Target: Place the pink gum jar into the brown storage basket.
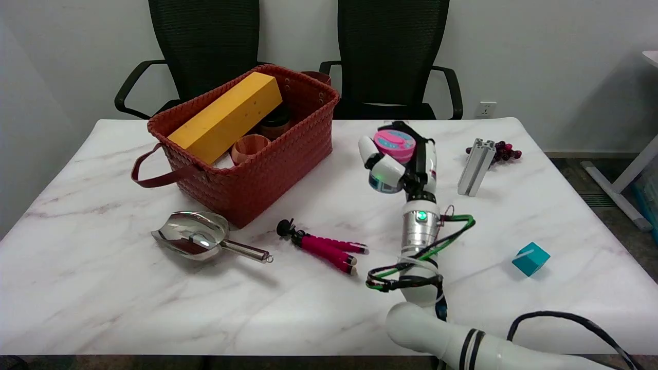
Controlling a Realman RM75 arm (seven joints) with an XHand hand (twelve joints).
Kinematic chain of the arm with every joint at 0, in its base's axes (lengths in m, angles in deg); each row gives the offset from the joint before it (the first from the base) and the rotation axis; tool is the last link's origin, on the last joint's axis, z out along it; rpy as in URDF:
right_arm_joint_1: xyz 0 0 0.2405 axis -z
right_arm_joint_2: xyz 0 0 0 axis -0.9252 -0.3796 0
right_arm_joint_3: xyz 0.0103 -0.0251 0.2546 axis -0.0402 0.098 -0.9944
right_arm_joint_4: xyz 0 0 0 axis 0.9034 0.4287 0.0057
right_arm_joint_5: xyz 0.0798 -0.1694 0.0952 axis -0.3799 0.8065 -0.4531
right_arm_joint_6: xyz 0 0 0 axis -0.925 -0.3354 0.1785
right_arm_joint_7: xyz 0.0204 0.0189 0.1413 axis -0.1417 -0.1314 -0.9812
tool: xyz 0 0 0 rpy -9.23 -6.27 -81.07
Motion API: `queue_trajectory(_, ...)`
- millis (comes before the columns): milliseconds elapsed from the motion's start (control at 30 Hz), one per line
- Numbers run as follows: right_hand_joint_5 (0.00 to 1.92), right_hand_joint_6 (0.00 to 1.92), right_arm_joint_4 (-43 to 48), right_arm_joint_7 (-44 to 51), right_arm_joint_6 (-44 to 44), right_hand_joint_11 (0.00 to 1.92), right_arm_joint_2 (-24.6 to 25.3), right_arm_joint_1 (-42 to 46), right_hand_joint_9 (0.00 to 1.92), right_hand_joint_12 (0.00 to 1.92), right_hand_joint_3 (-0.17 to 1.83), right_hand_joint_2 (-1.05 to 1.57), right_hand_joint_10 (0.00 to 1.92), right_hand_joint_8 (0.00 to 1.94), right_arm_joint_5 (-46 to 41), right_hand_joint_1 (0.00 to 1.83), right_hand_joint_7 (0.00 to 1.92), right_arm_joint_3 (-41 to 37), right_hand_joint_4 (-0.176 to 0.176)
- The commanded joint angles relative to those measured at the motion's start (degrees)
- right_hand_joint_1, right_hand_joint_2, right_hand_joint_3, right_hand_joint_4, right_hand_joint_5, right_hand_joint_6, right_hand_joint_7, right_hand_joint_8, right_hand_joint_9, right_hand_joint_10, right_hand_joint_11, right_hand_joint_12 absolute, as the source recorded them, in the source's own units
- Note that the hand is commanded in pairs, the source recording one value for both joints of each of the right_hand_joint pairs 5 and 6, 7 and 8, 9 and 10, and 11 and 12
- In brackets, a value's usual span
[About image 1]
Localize pink flexible mini tripod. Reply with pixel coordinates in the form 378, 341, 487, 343
276, 218, 370, 275

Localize teal cube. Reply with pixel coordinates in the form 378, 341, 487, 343
511, 242, 551, 278

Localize dark brown round container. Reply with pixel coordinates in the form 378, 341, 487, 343
257, 103, 293, 141

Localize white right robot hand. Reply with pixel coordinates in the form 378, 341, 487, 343
358, 121, 438, 202

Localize silver aluminium profile bar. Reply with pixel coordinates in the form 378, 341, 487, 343
457, 138, 497, 197

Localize dark red grape bunch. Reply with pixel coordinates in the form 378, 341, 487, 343
465, 141, 523, 166

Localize yellow rectangular block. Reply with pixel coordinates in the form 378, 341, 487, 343
168, 71, 283, 165

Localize black mesh office chair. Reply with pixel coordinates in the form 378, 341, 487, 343
114, 0, 270, 120
319, 0, 464, 121

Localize silver metal scoop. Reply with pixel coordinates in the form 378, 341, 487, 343
151, 211, 273, 264

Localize red woven basket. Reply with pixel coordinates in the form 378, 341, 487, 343
131, 64, 341, 229

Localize green and black cable bundle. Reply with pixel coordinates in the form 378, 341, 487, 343
365, 205, 476, 292

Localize black cable loop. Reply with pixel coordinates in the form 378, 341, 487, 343
507, 310, 641, 370

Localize pink gum jar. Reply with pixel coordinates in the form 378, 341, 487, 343
373, 129, 416, 164

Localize white desk frame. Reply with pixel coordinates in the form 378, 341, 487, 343
581, 50, 658, 232

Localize terracotta cup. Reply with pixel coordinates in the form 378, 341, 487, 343
231, 134, 271, 165

